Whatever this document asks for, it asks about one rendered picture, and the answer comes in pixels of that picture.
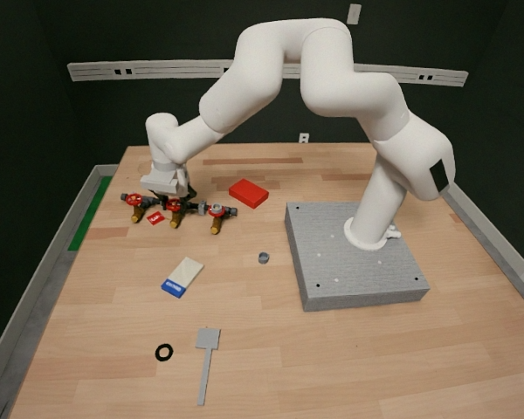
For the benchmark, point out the small grey cylindrical cap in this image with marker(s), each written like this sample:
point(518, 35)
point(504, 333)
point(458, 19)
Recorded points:
point(263, 257)

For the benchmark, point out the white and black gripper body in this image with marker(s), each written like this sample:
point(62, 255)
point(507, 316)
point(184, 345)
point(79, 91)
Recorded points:
point(181, 172)

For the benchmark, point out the red tag with gold chain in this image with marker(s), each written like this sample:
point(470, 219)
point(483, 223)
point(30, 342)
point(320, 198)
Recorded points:
point(156, 218)

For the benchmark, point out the black rubber o-ring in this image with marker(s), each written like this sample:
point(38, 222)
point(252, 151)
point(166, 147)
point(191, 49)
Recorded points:
point(157, 351)

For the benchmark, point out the black pipe with grey tee fittings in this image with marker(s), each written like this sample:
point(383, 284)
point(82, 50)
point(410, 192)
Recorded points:
point(202, 207)

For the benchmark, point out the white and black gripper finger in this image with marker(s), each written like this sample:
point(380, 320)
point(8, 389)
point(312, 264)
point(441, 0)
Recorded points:
point(192, 194)
point(161, 198)

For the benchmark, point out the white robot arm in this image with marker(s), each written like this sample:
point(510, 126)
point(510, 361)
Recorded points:
point(410, 151)

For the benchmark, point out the red rectangular block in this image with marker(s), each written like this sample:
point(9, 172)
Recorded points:
point(248, 193)

